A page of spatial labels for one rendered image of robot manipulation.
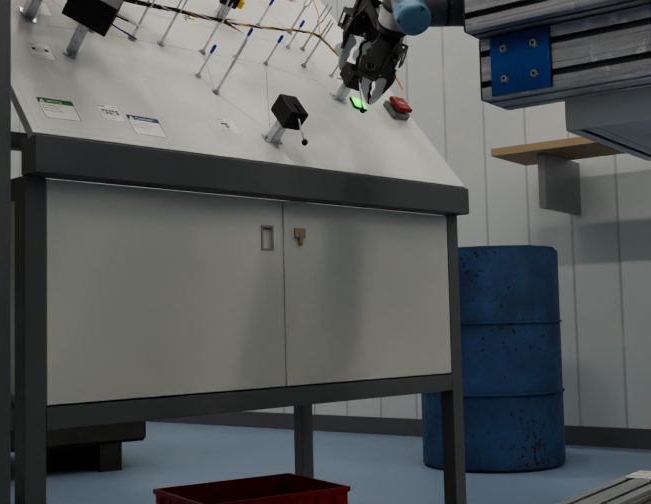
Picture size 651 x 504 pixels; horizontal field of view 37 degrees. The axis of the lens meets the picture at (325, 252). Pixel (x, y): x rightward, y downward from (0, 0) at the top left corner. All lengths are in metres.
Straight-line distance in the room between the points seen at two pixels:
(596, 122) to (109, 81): 0.98
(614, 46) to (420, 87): 3.41
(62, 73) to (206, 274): 0.47
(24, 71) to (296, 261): 0.68
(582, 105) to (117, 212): 0.86
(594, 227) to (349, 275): 2.20
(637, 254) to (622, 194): 0.26
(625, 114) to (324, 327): 0.95
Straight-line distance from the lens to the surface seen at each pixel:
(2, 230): 1.69
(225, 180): 1.95
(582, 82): 1.39
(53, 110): 1.83
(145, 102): 1.99
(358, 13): 2.48
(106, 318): 1.83
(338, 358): 2.19
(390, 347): 2.31
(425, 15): 2.10
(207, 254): 1.96
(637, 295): 4.21
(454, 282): 2.50
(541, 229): 4.38
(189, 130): 1.99
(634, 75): 1.37
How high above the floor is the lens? 0.53
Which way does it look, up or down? 4 degrees up
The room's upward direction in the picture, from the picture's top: 1 degrees counter-clockwise
